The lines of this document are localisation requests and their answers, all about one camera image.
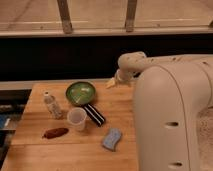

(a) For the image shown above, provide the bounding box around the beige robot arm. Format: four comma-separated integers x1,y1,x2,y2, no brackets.
107,52,213,171

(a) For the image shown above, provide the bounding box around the blue sponge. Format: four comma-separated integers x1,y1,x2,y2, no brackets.
102,128,122,151

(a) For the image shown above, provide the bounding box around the clear plastic bottle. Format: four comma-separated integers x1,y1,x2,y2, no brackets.
44,92,62,119

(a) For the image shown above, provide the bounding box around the brown sausage toy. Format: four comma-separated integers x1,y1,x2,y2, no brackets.
43,128,69,139

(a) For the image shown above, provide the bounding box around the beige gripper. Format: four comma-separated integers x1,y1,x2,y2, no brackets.
106,69,132,89

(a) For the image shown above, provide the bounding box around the white ceramic cup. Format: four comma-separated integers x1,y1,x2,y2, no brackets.
67,107,87,131

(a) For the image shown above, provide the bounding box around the metal railing post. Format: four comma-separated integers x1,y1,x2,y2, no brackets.
57,0,72,34
125,0,137,32

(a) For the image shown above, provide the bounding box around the black striped case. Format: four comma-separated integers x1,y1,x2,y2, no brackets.
84,104,105,126

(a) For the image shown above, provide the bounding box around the right metal railing post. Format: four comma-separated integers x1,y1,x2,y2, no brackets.
125,0,137,32

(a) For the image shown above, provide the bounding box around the left metal railing post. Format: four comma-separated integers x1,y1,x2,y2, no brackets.
57,0,72,34

